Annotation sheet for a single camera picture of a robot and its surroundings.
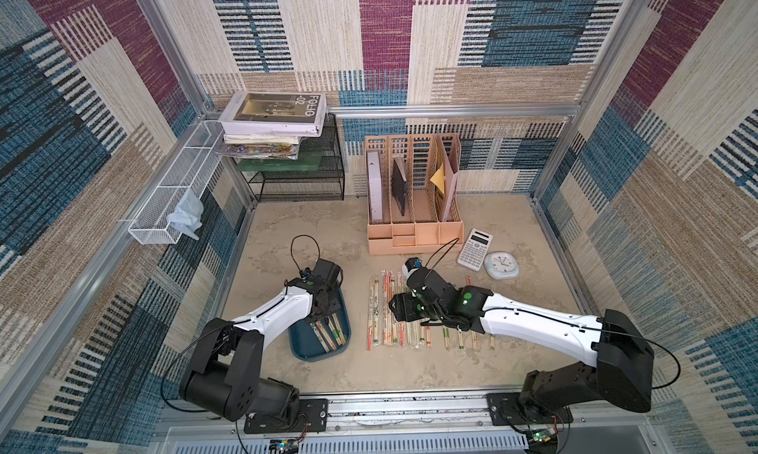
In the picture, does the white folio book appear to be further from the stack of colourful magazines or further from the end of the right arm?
the end of the right arm

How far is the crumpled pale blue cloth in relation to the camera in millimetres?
668

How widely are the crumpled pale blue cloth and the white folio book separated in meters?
0.22

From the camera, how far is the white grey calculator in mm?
1018

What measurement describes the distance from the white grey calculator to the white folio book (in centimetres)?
63

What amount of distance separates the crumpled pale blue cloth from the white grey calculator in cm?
79

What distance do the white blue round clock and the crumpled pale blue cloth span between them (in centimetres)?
85
